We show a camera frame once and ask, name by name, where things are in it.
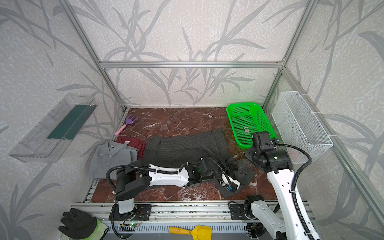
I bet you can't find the dark grey striped shirt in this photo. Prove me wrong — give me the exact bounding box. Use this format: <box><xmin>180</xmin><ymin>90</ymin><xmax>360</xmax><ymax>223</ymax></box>
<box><xmin>137</xmin><ymin>128</ymin><xmax>256</xmax><ymax>191</ymax></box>

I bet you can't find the green plastic basket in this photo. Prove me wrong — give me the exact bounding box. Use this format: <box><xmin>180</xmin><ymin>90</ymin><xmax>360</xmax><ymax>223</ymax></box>
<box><xmin>226</xmin><ymin>102</ymin><xmax>277</xmax><ymax>150</ymax></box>

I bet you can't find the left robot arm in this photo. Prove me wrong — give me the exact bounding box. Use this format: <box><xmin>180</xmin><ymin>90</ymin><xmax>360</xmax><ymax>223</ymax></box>
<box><xmin>106</xmin><ymin>157</ymin><xmax>231</xmax><ymax>215</ymax></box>

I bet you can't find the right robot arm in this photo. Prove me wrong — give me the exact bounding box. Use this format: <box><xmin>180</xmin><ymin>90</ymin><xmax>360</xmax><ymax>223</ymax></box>
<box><xmin>245</xmin><ymin>147</ymin><xmax>320</xmax><ymax>240</ymax></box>

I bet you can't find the yellow toy shovel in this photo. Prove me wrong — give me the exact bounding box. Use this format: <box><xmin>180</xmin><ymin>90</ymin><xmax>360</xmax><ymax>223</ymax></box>
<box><xmin>169</xmin><ymin>225</ymin><xmax>213</xmax><ymax>240</ymax></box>

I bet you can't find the maroon folded shirt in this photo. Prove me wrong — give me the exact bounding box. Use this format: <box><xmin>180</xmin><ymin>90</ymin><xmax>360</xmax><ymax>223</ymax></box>
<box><xmin>116</xmin><ymin>136</ymin><xmax>147</xmax><ymax>159</ymax></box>

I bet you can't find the purple pink toy rake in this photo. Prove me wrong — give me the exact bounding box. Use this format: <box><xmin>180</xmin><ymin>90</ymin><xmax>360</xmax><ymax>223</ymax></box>
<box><xmin>115</xmin><ymin>115</ymin><xmax>139</xmax><ymax>136</ymax></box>

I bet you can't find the light grey folded shirt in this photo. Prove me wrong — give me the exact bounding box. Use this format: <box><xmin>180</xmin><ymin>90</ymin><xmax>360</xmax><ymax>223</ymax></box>
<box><xmin>87</xmin><ymin>141</ymin><xmax>139</xmax><ymax>179</ymax></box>

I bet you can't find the black green work glove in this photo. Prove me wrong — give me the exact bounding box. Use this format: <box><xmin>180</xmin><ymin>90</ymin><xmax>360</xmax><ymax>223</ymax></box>
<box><xmin>58</xmin><ymin>208</ymin><xmax>109</xmax><ymax>240</ymax></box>

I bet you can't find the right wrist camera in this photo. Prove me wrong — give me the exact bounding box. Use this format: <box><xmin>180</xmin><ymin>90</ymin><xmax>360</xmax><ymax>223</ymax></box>
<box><xmin>252</xmin><ymin>132</ymin><xmax>274</xmax><ymax>151</ymax></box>

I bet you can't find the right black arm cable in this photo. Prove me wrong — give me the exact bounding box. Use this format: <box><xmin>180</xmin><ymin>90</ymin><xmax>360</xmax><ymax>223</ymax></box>
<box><xmin>272</xmin><ymin>143</ymin><xmax>313</xmax><ymax>240</ymax></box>

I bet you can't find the white wire mesh basket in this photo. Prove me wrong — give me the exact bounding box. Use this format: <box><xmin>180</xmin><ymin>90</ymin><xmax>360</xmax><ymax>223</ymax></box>
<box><xmin>272</xmin><ymin>91</ymin><xmax>334</xmax><ymax>161</ymax></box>

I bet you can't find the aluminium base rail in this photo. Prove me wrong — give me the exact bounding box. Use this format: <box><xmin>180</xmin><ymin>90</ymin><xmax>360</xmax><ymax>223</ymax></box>
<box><xmin>70</xmin><ymin>200</ymin><xmax>316</xmax><ymax>224</ymax></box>

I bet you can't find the clear plastic wall bin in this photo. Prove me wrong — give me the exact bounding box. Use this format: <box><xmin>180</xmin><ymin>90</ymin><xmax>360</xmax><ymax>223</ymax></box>
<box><xmin>9</xmin><ymin>94</ymin><xmax>98</xmax><ymax>163</ymax></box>

